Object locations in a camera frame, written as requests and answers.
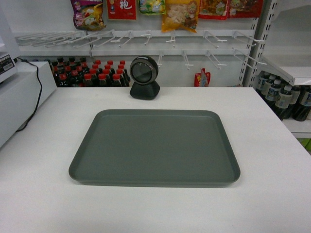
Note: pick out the grey-green rectangular tray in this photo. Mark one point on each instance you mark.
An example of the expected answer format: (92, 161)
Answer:
(155, 148)

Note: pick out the white checkout counter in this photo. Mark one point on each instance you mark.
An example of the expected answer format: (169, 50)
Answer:
(37, 194)

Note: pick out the black round barcode scanner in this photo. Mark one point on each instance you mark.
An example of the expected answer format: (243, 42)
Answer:
(144, 71)

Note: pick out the red snack pouch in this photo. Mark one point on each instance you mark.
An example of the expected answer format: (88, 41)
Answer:
(202, 78)

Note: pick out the white peg hook rack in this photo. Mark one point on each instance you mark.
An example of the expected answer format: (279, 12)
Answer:
(206, 42)

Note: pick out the yellow snack bag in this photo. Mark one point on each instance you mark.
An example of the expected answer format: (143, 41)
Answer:
(180, 15)

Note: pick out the red hanging packet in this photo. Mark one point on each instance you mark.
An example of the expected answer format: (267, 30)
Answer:
(121, 9)

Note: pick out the purple snack bag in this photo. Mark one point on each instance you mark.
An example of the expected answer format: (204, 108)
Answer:
(88, 15)

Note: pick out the white cash drawer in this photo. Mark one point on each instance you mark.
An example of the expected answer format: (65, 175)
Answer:
(21, 94)

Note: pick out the white metal shelf unit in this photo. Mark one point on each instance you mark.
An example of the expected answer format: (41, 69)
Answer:
(284, 47)

